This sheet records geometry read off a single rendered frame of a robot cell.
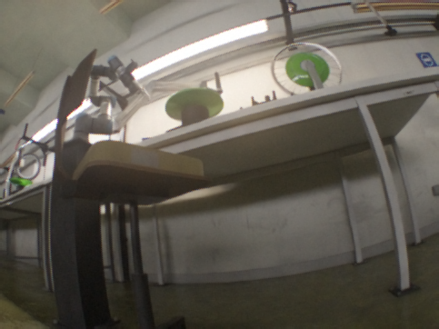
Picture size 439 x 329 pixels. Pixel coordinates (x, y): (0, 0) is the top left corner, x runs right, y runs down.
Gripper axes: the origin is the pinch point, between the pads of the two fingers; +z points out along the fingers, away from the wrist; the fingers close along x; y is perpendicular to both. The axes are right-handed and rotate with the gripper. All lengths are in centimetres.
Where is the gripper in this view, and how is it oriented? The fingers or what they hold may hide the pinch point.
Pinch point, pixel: (147, 97)
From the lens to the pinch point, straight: 115.7
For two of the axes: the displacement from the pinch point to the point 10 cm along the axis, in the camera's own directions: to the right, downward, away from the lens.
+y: -7.6, 5.5, 3.5
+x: -1.9, 3.3, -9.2
